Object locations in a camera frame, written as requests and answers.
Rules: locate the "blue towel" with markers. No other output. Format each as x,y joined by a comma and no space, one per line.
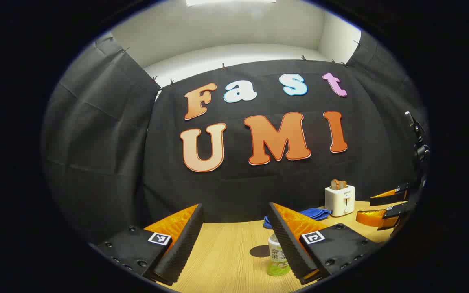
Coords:
315,213

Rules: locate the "dark round coaster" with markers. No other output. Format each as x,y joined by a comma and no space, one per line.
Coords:
258,251

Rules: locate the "toasted bread slice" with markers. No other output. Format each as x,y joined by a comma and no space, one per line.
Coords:
335,184
342,185

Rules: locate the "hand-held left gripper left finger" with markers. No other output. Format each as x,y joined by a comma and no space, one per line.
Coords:
181,248

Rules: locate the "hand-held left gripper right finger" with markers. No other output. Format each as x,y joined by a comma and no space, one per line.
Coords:
289,244

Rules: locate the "white toaster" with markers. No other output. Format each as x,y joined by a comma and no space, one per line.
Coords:
340,201

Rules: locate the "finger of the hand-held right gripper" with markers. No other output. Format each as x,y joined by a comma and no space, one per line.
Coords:
395,211
389,198

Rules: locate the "water bottle white green label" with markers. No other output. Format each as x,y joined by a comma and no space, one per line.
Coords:
277,262

